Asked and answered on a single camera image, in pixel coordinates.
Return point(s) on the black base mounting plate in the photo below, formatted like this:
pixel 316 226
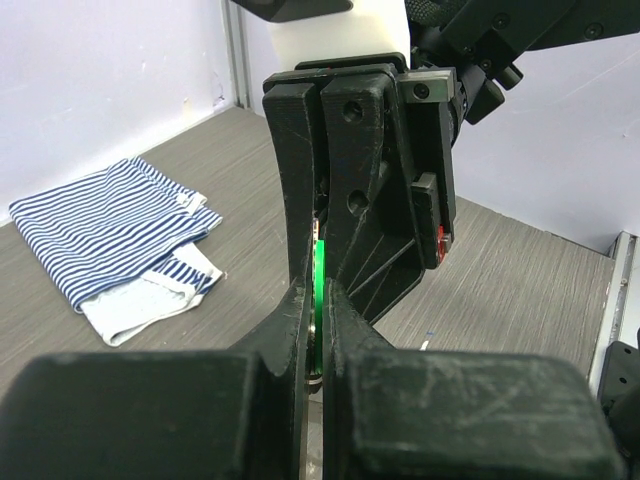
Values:
pixel 618 394

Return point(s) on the striped blue white cloth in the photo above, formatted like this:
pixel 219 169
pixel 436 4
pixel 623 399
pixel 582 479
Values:
pixel 121 245

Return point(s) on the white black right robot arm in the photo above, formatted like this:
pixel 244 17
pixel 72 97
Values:
pixel 494 34

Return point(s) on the green key tag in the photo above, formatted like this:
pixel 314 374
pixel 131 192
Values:
pixel 318 296

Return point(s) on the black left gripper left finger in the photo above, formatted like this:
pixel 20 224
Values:
pixel 237 413

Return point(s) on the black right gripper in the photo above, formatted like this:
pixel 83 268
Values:
pixel 364 144

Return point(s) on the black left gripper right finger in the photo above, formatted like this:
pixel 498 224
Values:
pixel 394 413

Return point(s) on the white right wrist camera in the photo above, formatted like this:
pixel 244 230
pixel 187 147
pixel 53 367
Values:
pixel 306 31

